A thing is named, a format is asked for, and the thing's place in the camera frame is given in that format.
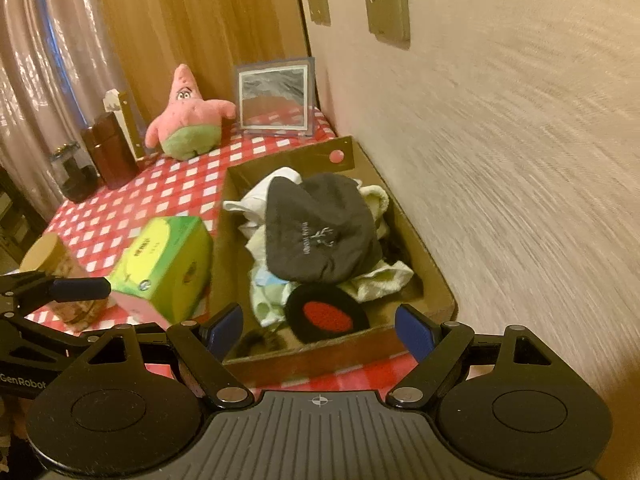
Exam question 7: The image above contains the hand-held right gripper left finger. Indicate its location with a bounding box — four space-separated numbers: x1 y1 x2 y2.
89 302 253 408

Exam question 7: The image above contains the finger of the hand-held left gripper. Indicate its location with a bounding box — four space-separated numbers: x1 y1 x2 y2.
0 312 116 359
0 271 112 311

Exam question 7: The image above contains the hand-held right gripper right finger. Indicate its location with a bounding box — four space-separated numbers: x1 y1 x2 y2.
386 305 553 408

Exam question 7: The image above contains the pale green cloth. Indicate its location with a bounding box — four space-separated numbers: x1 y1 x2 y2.
247 230 298 328

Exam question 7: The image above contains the light green towel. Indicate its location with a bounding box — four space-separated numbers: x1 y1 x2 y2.
340 259 416 303

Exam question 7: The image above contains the blue face mask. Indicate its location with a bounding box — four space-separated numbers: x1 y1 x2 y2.
250 265 281 293

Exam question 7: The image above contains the black round pad red centre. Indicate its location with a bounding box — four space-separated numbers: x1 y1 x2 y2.
286 283 372 345

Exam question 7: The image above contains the brown cardboard box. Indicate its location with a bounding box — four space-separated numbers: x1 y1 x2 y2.
220 135 458 376

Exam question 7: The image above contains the white cloth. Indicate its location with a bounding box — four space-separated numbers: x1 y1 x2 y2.
222 166 306 233

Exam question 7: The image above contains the black beanie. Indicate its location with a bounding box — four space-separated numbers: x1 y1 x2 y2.
264 172 385 283

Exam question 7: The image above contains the nut jar with gold lid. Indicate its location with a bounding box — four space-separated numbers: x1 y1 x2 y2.
20 234 108 333

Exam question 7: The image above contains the green tissue box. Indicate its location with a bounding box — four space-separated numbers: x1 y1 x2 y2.
107 216 215 323

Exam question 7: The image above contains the dark wooden furniture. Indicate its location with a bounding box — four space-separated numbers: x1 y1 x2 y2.
0 165 51 241

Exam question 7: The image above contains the glass teapot with black base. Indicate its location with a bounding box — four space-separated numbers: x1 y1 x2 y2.
50 144 101 203

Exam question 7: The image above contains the dark brown wooden box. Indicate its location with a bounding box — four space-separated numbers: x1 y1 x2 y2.
81 111 140 190

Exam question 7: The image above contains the red checkered tablecloth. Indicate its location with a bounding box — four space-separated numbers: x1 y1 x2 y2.
25 107 451 396

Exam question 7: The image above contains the pink starfish plush toy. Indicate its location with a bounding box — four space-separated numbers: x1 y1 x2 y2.
145 63 237 161

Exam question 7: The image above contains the beige curtain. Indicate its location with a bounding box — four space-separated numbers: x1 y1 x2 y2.
0 0 126 201

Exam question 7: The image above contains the wooden door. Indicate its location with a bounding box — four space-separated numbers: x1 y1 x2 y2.
95 0 313 126

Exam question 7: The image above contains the large beige wall socket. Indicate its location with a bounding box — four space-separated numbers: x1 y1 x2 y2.
360 0 412 50

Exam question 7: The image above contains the small beige wall switch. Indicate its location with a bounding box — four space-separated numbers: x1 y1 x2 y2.
305 0 332 26

